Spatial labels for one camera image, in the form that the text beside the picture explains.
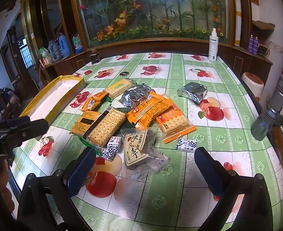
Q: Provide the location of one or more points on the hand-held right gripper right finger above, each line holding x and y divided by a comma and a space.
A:
208, 170

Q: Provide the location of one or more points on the blue thermos jug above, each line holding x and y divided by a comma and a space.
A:
63, 44

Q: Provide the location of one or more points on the green bottle pack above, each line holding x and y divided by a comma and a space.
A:
77, 43

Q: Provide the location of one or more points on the white spray bottle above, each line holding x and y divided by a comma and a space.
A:
213, 48

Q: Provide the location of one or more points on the green white packet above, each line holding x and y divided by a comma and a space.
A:
43, 52

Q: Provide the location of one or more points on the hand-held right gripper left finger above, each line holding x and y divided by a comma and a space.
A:
80, 173

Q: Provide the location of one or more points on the dark striped cracker packet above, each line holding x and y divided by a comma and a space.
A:
105, 127

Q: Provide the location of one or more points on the grey flashlight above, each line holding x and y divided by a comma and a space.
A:
269, 110

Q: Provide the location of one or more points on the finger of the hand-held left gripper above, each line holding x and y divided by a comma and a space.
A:
33, 127

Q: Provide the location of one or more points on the dark glass jar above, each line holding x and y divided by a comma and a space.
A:
95, 57

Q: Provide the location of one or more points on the yellow green cracker packet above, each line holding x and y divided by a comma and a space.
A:
118, 87

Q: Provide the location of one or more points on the gold framed display cabinet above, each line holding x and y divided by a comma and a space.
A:
24, 24

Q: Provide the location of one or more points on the brown plum snack packet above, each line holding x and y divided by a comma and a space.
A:
137, 149

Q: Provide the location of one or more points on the flower scene glass panel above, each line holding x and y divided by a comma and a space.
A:
155, 9

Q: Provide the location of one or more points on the wooden cabinet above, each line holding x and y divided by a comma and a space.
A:
155, 47

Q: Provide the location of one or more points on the grey water jug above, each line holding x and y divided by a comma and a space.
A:
53, 50

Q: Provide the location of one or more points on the round dark lid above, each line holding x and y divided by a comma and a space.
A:
124, 73

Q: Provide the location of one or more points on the orange packet with dark window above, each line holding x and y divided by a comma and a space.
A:
83, 124

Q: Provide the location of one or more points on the yellow cardboard box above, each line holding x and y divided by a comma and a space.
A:
54, 96

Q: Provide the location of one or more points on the purple spray can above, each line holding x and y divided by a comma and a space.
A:
256, 46
251, 45

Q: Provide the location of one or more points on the orange cracker packet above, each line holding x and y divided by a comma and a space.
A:
174, 125

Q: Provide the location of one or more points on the silver foil snack packet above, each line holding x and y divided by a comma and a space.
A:
192, 92
136, 96

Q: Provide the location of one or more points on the person's left hand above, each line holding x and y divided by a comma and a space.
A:
5, 182

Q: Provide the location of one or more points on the white plastic container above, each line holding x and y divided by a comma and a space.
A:
252, 85

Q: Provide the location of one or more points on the fruit print tablecloth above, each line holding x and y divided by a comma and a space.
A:
228, 130

